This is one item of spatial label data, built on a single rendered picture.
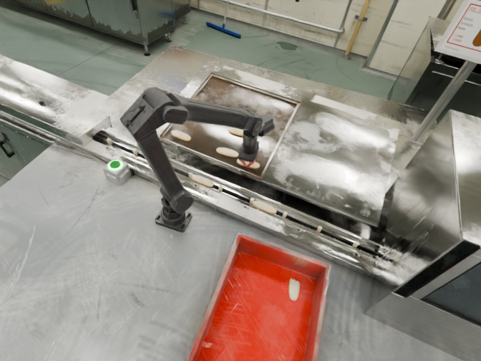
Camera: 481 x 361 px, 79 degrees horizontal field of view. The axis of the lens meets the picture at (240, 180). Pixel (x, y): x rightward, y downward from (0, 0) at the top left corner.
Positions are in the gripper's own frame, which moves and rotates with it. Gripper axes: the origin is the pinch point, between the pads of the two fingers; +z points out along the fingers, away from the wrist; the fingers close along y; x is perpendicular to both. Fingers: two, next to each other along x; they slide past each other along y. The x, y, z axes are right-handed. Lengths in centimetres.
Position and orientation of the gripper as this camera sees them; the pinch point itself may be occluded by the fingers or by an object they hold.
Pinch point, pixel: (248, 162)
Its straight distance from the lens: 123.0
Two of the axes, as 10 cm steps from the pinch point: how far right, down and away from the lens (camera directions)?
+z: -0.3, 5.3, 8.5
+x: -9.6, -2.5, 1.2
